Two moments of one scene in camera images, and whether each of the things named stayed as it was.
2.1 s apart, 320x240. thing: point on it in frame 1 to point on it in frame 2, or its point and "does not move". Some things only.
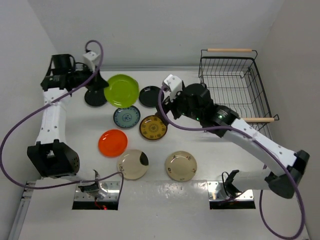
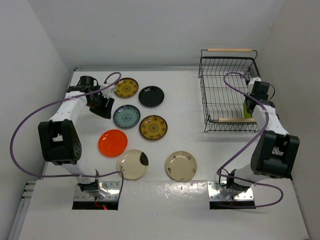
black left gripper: x=97 y=82 to x=104 y=111
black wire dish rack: x=231 y=78 does not move
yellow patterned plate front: x=152 y=127 does not move
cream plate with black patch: x=133 y=164 does not move
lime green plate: x=122 y=90 to x=247 y=115
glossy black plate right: x=148 y=97 does not move
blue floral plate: x=126 y=117 does not move
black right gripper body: x=179 y=105 to x=251 y=95
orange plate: x=113 y=143 does not move
